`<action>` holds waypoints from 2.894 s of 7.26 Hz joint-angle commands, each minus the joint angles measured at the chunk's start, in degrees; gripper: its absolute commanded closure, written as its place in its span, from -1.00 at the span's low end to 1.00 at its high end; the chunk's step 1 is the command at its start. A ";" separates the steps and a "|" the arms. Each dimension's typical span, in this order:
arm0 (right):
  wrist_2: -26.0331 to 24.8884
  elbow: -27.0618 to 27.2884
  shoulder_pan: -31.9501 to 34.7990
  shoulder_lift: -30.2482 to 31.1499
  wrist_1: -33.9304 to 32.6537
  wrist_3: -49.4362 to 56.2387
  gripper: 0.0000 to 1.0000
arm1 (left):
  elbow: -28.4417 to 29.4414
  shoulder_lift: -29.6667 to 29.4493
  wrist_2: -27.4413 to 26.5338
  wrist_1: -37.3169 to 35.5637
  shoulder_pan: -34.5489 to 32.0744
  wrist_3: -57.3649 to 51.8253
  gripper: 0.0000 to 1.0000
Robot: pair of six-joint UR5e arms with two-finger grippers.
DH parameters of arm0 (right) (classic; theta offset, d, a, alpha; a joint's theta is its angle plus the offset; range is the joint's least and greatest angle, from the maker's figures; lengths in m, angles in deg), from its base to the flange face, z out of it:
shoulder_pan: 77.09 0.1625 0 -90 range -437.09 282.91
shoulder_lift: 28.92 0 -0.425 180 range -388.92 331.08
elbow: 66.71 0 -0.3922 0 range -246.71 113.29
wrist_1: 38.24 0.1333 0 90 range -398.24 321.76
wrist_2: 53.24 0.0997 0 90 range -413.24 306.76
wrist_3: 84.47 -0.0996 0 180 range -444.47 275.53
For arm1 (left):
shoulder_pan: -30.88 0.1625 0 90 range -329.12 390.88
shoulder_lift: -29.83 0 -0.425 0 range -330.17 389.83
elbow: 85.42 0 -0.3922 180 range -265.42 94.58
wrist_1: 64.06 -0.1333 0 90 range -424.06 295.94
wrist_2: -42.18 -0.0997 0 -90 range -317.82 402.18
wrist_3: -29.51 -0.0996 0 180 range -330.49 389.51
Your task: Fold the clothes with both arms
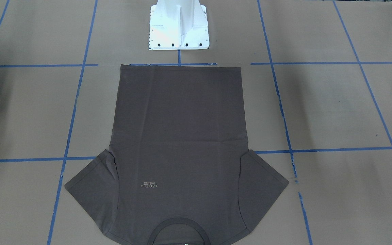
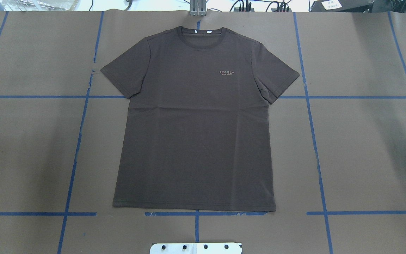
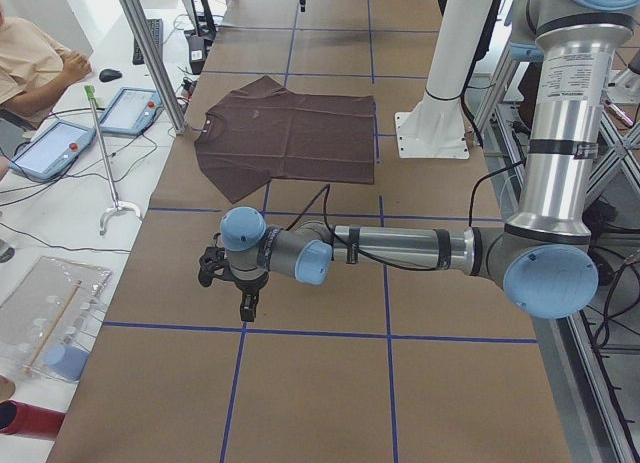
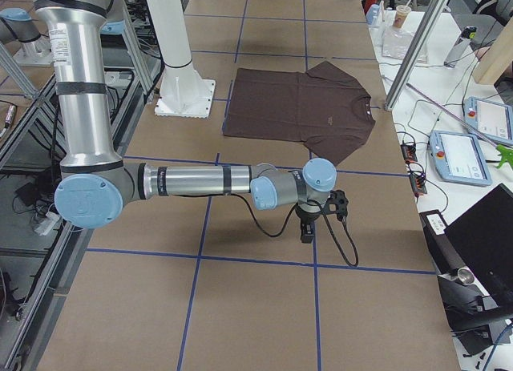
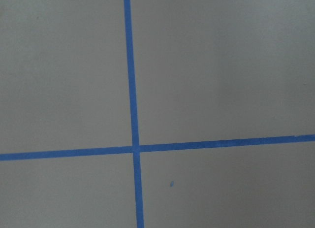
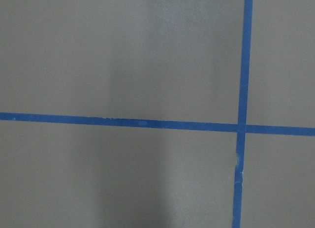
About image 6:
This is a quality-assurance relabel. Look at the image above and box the blue tape line horizontal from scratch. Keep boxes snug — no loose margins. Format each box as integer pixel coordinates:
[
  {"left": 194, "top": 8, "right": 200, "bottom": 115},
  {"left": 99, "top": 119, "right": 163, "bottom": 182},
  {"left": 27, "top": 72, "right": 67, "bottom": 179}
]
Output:
[{"left": 0, "top": 112, "right": 315, "bottom": 136}]

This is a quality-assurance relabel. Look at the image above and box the blue tape line vertical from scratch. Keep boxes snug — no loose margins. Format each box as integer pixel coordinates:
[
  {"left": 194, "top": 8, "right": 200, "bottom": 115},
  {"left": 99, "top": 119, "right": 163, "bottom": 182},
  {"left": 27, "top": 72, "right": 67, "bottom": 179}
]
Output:
[{"left": 232, "top": 0, "right": 253, "bottom": 228}]

